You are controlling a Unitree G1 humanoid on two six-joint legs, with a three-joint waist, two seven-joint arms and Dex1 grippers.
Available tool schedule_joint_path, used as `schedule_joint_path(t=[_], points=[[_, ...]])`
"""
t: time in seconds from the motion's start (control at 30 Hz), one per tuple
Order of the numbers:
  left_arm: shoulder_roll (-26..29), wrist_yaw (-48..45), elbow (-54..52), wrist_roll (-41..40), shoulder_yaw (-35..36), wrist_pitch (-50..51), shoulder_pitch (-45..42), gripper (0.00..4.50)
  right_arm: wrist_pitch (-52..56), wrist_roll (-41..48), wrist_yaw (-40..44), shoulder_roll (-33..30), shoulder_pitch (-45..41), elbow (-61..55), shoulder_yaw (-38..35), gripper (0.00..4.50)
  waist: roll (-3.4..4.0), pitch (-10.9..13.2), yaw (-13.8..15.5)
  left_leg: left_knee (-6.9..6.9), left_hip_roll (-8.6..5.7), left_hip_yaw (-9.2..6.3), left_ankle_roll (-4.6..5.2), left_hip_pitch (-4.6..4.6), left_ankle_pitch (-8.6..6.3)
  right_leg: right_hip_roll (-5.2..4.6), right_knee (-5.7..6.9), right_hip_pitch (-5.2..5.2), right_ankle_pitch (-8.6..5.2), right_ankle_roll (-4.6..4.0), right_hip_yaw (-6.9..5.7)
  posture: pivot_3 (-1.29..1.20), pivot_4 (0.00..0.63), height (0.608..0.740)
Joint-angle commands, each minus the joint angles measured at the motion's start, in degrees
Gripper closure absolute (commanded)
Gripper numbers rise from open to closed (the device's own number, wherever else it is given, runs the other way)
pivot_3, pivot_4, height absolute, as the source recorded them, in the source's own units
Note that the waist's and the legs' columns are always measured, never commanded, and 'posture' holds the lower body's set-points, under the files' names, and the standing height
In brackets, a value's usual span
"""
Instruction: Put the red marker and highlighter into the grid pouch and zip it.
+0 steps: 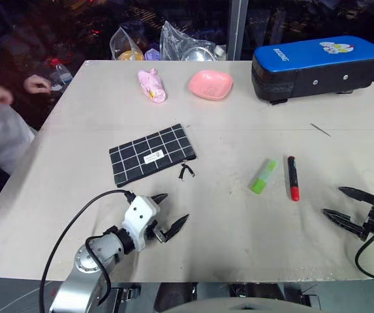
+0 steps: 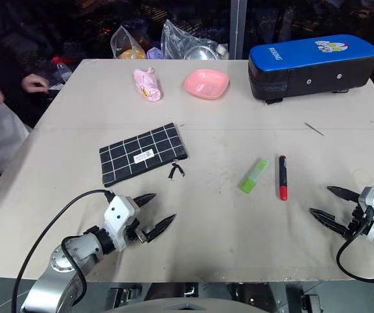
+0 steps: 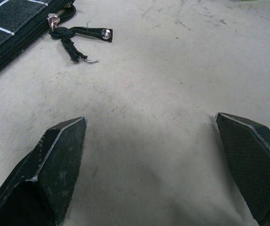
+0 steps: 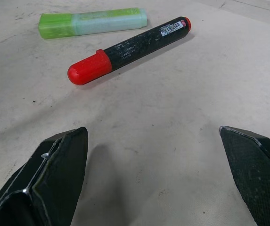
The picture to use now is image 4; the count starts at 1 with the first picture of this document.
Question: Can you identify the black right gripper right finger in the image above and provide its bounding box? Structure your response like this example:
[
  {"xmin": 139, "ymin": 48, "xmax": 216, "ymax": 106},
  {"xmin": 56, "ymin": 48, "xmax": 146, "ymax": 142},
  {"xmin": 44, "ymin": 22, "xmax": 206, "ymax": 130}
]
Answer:
[{"xmin": 219, "ymin": 125, "xmax": 270, "ymax": 226}]

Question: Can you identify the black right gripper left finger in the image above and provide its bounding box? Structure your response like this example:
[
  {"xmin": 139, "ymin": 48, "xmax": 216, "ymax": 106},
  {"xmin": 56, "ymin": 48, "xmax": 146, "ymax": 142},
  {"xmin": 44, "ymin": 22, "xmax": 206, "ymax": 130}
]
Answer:
[{"xmin": 0, "ymin": 126, "xmax": 89, "ymax": 226}]

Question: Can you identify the black marker with red cap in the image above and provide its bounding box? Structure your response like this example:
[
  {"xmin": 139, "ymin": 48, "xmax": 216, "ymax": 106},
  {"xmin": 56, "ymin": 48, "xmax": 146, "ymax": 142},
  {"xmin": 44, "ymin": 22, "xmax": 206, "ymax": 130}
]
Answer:
[{"xmin": 67, "ymin": 16, "xmax": 192, "ymax": 86}]

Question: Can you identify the green highlighter pen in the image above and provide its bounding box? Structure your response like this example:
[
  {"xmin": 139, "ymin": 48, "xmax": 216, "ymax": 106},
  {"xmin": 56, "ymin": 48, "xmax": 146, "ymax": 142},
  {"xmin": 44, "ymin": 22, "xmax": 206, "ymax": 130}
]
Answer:
[{"xmin": 38, "ymin": 7, "xmax": 148, "ymax": 40}]

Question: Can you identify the beige table cloth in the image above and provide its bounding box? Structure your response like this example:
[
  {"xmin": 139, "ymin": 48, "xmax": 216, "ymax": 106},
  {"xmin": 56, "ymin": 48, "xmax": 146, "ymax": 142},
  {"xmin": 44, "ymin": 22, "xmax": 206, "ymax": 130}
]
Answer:
[{"xmin": 0, "ymin": 0, "xmax": 270, "ymax": 226}]

